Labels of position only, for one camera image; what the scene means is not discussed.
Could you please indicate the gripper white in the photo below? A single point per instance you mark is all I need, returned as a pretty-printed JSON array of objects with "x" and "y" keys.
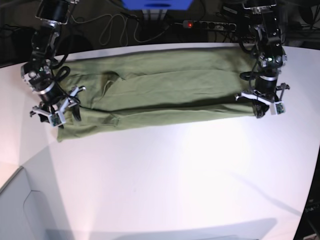
[
  {"x": 54, "y": 113},
  {"x": 263, "y": 102}
]

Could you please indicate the green T-shirt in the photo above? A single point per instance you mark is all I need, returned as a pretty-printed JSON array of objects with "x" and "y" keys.
[{"x": 156, "y": 88}]

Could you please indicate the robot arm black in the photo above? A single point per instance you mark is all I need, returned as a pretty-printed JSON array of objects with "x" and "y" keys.
[
  {"x": 43, "y": 73},
  {"x": 263, "y": 89}
]

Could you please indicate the black power strip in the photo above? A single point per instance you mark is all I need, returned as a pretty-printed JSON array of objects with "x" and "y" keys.
[{"x": 210, "y": 25}]

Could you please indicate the blue box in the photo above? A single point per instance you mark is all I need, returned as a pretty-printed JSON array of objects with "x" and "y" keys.
[{"x": 157, "y": 4}]

